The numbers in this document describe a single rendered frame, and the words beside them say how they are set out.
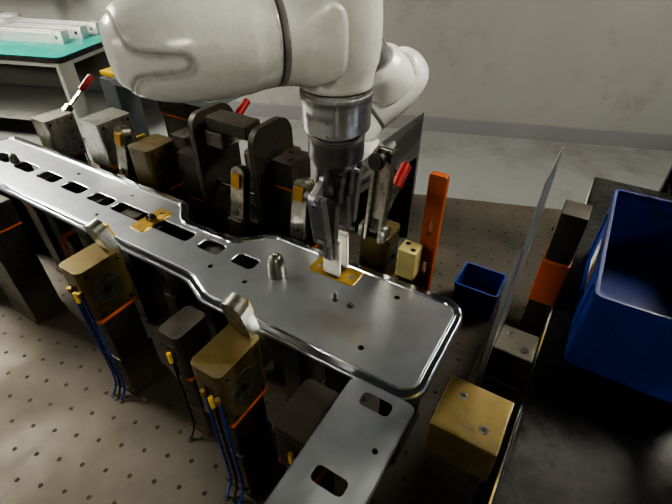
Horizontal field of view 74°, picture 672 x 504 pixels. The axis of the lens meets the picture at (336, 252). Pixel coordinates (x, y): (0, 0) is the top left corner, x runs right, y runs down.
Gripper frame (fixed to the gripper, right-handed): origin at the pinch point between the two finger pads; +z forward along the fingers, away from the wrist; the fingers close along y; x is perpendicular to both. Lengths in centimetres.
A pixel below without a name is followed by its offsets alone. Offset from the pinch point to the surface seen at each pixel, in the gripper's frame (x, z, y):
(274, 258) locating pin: -12.2, 6.0, 0.9
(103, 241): -38.9, 3.6, 15.1
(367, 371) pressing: 11.8, 10.4, 10.5
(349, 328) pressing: 5.4, 10.4, 4.6
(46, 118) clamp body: -104, 5, -14
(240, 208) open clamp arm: -31.6, 9.1, -11.8
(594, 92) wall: 20, 71, -345
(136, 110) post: -92, 7, -35
